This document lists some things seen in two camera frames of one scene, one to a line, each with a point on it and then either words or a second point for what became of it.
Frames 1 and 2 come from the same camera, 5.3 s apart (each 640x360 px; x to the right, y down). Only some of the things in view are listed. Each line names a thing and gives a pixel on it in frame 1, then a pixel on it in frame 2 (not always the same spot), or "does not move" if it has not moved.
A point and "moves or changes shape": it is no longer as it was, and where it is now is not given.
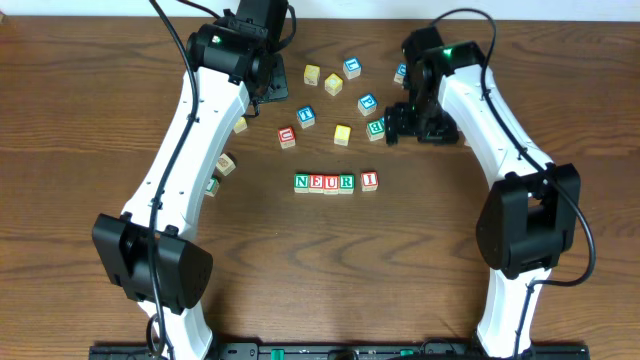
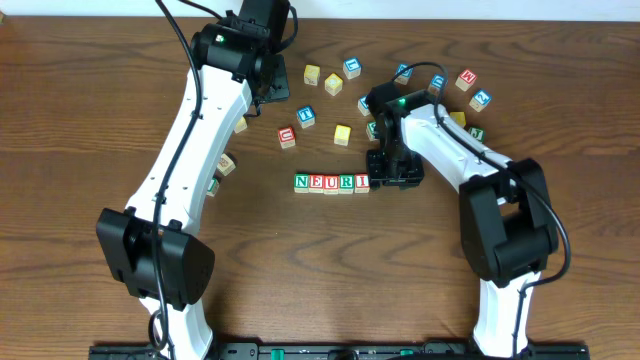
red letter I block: [369, 181] moves or changes shape
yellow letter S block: [342, 135] does not move
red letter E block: [316, 183] does not move
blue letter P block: [367, 105] does not move
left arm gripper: [275, 80] does not move
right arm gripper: [393, 125] -> [393, 175]
